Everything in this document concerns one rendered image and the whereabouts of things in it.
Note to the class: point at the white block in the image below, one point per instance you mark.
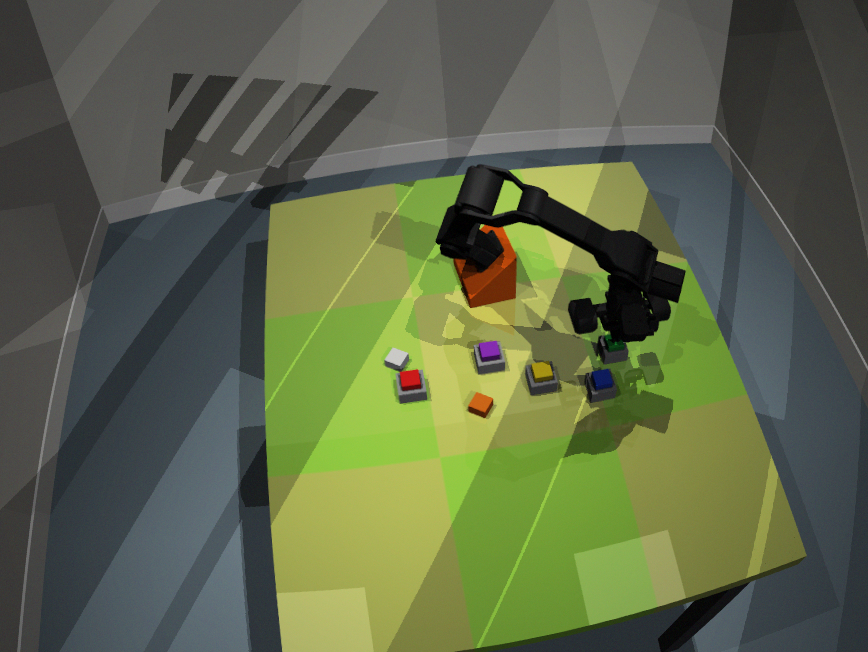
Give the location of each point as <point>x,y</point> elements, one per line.
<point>396,359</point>

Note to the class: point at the green button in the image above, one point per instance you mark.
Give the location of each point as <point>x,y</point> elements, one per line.
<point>612,352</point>

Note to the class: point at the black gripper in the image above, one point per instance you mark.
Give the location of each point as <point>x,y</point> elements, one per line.
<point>584,314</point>

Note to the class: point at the red button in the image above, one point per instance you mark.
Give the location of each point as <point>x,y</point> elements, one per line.
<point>411,386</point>

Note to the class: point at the blue button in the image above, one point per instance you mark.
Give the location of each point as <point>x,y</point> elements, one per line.
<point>600,385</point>

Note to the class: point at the purple button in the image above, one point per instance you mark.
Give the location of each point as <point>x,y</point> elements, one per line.
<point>489,357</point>

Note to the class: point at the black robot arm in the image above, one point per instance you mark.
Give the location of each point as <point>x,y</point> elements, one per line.
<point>627,256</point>

